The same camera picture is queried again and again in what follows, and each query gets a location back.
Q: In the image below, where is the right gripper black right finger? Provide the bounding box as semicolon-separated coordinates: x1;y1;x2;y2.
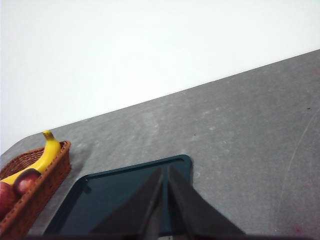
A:
167;165;245;236

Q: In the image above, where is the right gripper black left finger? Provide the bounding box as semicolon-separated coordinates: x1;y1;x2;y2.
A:
91;166;165;236

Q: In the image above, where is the dark rectangular tray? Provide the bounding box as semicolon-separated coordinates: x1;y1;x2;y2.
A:
44;154;195;236

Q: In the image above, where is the brown wicker basket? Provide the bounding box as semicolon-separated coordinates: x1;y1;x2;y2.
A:
0;140;72;238

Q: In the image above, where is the yellow banana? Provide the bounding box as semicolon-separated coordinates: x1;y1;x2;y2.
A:
0;129;62;187

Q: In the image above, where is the orange-red peach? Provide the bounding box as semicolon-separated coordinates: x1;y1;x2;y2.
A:
0;181;19;220

